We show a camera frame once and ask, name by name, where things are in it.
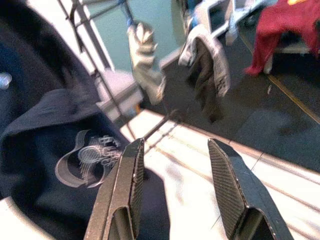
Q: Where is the pale plastic box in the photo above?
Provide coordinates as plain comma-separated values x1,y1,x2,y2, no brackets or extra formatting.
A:
96,69,143,118

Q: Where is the black floor mat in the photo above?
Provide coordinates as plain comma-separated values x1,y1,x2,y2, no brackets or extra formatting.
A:
139,24,320,173

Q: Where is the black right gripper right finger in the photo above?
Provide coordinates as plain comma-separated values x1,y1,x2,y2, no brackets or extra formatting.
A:
207,138,296,240

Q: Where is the black garment with white band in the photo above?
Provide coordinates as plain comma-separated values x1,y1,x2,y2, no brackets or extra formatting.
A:
177,24,232,123

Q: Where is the blue plastic hanger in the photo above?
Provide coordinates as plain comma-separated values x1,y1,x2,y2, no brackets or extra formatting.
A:
119,0,137,28

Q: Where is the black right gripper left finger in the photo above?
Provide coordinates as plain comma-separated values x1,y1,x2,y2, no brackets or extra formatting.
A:
83,137,146,240

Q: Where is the grey blue garment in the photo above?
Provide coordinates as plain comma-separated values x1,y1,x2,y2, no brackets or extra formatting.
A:
126,21,167,106

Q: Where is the navy printed shirt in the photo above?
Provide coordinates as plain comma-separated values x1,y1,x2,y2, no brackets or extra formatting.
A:
0,0,171,240

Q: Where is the red shirt with yellow print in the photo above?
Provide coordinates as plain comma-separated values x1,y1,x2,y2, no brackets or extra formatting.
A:
244,0,320,77

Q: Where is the black metal clothes rack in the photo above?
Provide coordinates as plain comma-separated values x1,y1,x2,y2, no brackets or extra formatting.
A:
57,0,182,153

